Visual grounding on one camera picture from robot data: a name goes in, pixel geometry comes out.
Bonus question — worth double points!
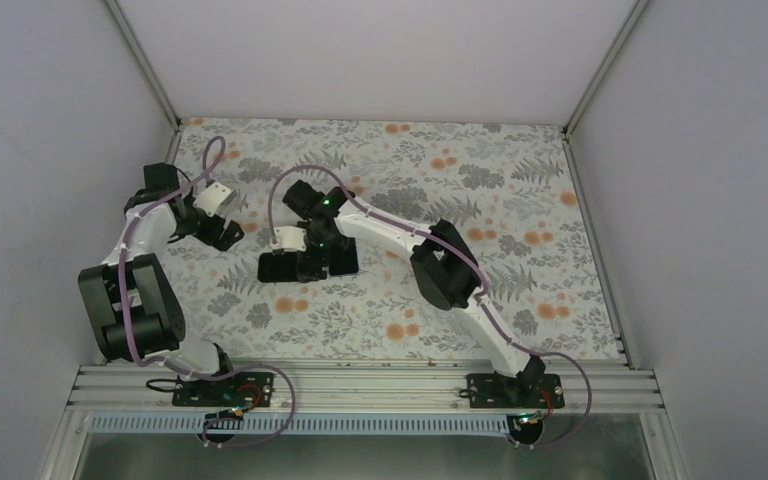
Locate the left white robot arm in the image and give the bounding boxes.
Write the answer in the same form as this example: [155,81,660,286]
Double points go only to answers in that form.
[78,163,244,405]

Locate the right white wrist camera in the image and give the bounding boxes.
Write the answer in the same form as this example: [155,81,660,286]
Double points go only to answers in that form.
[270,226,307,252]

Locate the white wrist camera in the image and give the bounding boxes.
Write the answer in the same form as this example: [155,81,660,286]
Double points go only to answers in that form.
[193,181,237,217]
[270,226,307,252]

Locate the grey slotted cable duct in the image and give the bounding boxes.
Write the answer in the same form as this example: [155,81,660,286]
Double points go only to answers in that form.
[88,412,509,436]

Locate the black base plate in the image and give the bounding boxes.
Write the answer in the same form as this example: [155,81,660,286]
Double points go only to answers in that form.
[458,373,566,409]
[171,371,275,408]

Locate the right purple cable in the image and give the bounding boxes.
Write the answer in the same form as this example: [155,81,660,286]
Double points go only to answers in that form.
[267,165,593,450]

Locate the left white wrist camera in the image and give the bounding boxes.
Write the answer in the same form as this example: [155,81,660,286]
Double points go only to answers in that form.
[193,181,237,217]

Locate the black phone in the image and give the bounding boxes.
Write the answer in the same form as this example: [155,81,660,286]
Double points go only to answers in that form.
[257,252,328,283]

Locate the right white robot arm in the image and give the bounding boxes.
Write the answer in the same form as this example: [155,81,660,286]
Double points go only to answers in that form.
[258,180,545,407]

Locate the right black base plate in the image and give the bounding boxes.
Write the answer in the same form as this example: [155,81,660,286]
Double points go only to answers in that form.
[458,373,566,409]

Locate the aluminium rail frame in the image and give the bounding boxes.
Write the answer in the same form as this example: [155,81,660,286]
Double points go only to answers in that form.
[67,359,665,414]

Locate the floral patterned table mat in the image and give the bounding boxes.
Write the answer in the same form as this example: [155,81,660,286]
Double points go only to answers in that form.
[163,117,621,361]

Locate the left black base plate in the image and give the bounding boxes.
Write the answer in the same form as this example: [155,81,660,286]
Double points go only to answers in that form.
[171,371,275,408]

